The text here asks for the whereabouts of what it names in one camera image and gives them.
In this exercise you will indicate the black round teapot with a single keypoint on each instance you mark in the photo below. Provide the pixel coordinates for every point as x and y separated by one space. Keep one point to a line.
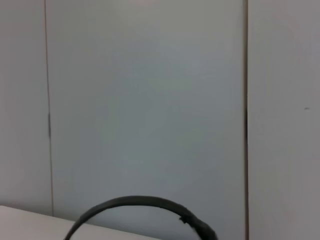
140 201

